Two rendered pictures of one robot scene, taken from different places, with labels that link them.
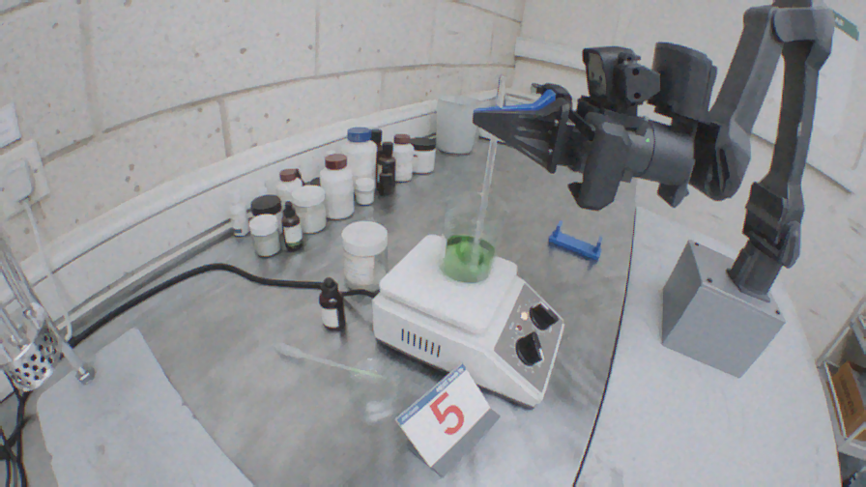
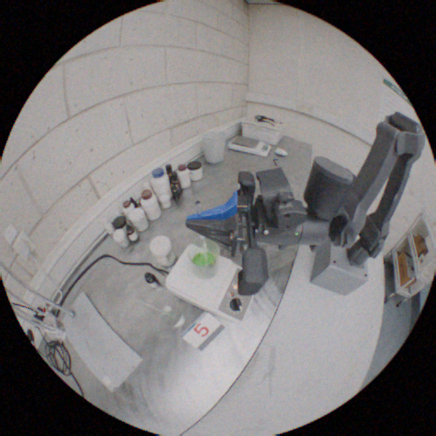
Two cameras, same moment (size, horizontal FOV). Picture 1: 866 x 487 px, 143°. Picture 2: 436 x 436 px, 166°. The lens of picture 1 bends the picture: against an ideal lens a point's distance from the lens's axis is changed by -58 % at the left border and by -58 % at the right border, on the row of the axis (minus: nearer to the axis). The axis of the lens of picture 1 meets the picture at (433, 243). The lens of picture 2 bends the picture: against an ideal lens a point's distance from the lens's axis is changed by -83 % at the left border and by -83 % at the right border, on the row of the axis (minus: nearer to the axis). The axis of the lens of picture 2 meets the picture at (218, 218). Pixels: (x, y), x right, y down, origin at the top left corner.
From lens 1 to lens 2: 19 cm
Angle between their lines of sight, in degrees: 14
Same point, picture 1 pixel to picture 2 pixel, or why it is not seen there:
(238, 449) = (129, 340)
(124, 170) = (58, 225)
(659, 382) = (304, 304)
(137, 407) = (92, 326)
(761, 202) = (368, 227)
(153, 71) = (54, 179)
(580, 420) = (261, 327)
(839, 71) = not seen: hidden behind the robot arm
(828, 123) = not seen: hidden behind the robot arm
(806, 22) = (413, 143)
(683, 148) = (321, 232)
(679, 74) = (326, 194)
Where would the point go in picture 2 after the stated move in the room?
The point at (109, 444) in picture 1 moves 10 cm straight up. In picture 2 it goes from (88, 340) to (66, 334)
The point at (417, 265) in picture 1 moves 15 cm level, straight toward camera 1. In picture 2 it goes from (182, 267) to (178, 331)
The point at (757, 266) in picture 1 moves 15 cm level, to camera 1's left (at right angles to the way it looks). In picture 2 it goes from (360, 254) to (319, 260)
